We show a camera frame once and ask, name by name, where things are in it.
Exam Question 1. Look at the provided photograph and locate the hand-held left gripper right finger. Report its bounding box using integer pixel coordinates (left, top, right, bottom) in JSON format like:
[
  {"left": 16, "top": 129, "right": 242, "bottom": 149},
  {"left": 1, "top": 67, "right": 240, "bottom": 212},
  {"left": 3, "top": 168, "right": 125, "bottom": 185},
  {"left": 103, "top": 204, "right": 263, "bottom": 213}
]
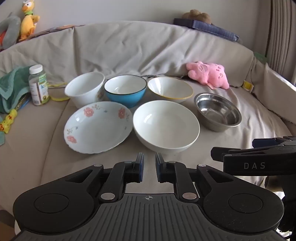
[{"left": 155, "top": 152, "right": 234, "bottom": 205}]

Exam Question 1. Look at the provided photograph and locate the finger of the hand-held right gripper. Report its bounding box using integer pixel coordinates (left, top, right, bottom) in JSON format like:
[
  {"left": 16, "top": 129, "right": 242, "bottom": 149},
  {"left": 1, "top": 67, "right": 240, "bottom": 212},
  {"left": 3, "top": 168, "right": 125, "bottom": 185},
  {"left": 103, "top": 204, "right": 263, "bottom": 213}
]
[
  {"left": 211, "top": 147, "right": 242, "bottom": 163},
  {"left": 252, "top": 137, "right": 296, "bottom": 149}
]

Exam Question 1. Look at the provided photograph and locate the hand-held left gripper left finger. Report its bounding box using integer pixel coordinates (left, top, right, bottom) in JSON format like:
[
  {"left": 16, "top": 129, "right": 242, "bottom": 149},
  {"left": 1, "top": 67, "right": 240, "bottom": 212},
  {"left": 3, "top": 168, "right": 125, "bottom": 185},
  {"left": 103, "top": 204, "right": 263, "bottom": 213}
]
[{"left": 65, "top": 152, "right": 144, "bottom": 205}]

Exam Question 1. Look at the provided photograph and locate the blue bowl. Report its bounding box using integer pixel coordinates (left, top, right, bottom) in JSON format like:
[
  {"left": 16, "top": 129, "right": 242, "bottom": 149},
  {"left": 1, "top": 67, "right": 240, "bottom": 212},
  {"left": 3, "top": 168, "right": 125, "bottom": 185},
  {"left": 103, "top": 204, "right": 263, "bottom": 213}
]
[{"left": 104, "top": 75, "right": 147, "bottom": 108}]

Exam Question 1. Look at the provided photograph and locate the white bowl yellow rim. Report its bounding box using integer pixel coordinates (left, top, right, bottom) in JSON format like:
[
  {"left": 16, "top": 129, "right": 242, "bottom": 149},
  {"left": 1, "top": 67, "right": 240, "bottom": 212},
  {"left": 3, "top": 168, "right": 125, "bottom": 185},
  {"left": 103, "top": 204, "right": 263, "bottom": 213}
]
[{"left": 147, "top": 77, "right": 194, "bottom": 104}]

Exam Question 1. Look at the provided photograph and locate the white deep bowl orange label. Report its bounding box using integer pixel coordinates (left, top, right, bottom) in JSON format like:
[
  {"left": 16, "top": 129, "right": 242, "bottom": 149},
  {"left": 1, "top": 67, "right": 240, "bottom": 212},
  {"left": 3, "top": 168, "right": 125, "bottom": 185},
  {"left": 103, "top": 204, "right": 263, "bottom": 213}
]
[{"left": 64, "top": 72, "right": 105, "bottom": 109}]

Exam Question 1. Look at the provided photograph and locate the stainless steel bowl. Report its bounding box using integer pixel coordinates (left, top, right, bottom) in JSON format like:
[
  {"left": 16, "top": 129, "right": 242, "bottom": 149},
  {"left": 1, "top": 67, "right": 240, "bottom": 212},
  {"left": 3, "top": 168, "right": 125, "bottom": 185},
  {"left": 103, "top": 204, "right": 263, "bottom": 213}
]
[{"left": 194, "top": 93, "right": 242, "bottom": 132}]

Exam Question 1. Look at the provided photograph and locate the plain white wide bowl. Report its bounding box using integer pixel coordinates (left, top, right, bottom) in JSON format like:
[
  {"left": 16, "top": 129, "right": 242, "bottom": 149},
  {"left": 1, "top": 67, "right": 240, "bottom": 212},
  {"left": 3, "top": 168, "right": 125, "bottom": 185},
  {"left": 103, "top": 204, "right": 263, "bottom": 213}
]
[{"left": 133, "top": 100, "right": 200, "bottom": 153}]

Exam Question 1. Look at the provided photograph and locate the white floral plate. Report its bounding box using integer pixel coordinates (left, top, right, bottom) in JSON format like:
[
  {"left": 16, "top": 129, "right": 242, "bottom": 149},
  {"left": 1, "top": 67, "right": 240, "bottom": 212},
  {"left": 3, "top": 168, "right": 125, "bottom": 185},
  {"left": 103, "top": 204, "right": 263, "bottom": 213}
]
[{"left": 64, "top": 101, "right": 132, "bottom": 154}]

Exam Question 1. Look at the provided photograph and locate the pink plush toy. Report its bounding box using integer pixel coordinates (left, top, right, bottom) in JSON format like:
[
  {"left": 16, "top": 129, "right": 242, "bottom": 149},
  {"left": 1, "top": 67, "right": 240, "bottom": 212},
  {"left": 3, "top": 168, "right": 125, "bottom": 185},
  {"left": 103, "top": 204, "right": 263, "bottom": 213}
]
[{"left": 186, "top": 61, "right": 230, "bottom": 90}]

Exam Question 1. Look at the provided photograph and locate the green cloth piece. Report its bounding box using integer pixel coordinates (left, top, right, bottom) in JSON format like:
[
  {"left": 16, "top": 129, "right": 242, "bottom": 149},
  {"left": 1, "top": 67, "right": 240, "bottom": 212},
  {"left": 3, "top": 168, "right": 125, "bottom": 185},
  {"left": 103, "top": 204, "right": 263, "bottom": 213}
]
[{"left": 254, "top": 52, "right": 269, "bottom": 63}]

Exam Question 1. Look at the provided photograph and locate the yellow ribbon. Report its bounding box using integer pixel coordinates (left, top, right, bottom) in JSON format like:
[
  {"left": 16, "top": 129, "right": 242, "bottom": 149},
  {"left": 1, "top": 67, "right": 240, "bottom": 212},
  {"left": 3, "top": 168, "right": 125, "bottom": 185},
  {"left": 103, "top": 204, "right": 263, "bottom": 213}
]
[{"left": 47, "top": 82, "right": 70, "bottom": 102}]

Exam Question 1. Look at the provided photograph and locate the beige curtain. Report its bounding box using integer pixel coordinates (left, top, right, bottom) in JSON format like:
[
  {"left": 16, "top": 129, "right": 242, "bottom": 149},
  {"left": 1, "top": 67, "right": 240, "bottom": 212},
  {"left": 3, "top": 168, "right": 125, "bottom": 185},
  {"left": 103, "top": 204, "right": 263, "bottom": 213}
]
[{"left": 265, "top": 0, "right": 296, "bottom": 87}]

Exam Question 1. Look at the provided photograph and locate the beige sofa cover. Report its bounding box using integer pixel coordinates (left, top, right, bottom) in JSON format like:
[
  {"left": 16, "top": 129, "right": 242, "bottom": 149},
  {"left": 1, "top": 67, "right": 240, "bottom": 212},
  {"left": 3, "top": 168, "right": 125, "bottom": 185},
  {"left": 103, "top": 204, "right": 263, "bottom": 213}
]
[{"left": 0, "top": 22, "right": 296, "bottom": 223}]

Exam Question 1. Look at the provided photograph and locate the dark blue flat box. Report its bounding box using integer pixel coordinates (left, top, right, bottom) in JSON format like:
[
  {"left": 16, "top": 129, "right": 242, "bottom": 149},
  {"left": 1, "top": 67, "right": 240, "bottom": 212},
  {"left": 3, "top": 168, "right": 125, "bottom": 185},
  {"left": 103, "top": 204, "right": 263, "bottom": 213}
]
[{"left": 173, "top": 18, "right": 240, "bottom": 42}]

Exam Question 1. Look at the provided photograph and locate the clear bottle white cap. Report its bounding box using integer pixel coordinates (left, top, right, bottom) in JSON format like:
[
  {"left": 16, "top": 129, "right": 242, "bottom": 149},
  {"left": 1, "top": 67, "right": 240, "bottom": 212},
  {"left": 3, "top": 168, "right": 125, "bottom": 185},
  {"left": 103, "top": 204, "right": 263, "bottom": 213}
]
[{"left": 28, "top": 64, "right": 50, "bottom": 106}]

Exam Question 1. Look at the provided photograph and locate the brown plush toy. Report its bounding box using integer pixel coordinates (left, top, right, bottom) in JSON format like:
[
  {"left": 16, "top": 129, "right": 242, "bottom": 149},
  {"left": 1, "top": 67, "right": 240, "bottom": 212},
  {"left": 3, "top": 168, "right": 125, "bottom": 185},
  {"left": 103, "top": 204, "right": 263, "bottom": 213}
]
[{"left": 182, "top": 9, "right": 212, "bottom": 25}]

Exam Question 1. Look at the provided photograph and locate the yellow rubber toy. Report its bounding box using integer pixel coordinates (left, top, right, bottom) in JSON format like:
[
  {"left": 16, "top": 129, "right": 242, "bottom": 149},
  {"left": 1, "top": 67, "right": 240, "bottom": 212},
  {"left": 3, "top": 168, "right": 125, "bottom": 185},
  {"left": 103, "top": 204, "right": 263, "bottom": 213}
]
[{"left": 0, "top": 109, "right": 18, "bottom": 134}]

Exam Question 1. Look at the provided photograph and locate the green towel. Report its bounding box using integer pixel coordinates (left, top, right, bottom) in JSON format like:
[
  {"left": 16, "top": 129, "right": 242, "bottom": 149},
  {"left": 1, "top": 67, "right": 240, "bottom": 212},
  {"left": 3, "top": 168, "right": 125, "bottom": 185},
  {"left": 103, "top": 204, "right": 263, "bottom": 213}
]
[{"left": 0, "top": 65, "right": 35, "bottom": 114}]

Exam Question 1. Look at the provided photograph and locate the colourful picture book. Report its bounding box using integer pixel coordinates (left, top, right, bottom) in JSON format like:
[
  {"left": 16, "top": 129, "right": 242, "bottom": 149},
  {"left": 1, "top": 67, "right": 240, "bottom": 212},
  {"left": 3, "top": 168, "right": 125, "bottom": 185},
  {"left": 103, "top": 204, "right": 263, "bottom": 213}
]
[{"left": 30, "top": 24, "right": 86, "bottom": 37}]

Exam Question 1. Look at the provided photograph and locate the yellow parrot plush toy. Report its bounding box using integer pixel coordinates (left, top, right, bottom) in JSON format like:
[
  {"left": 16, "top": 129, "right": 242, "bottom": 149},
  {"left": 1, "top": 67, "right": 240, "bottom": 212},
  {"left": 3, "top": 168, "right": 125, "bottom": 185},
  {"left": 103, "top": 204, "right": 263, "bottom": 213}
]
[{"left": 18, "top": 0, "right": 40, "bottom": 42}]

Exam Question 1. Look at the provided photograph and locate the grey plush toy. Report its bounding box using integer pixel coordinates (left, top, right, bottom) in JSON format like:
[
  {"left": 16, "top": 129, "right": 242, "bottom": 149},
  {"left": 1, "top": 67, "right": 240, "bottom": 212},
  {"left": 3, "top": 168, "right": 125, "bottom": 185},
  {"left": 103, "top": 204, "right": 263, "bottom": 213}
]
[{"left": 0, "top": 13, "right": 21, "bottom": 50}]

